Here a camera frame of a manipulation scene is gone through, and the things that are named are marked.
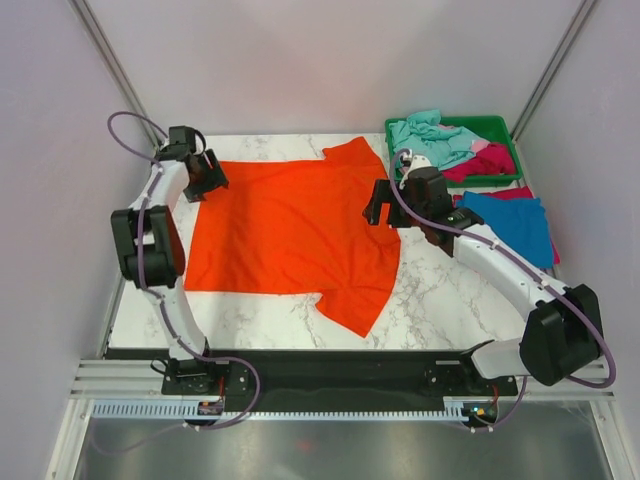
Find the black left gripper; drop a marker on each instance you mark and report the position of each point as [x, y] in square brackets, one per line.
[215, 179]

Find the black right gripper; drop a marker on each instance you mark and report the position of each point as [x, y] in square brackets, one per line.
[382, 193]

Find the orange t-shirt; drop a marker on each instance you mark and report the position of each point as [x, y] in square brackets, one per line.
[297, 227]

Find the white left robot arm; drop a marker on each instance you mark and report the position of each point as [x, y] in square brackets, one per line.
[148, 245]

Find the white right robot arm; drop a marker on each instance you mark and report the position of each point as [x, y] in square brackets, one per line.
[562, 337]

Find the teal t-shirt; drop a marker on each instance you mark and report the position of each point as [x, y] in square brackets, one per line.
[430, 142]

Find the pink t-shirt in bin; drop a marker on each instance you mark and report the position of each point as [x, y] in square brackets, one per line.
[477, 146]

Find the magenta t-shirt in bin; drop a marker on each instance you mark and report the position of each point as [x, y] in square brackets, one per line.
[493, 160]

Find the green plastic bin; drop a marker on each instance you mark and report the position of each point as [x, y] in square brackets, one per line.
[447, 141]

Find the folded blue t-shirt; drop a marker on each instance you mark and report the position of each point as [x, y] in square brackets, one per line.
[515, 225]

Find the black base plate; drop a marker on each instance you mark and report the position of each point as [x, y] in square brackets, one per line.
[354, 397]

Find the white slotted cable duct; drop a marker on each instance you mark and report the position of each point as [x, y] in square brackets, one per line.
[201, 410]

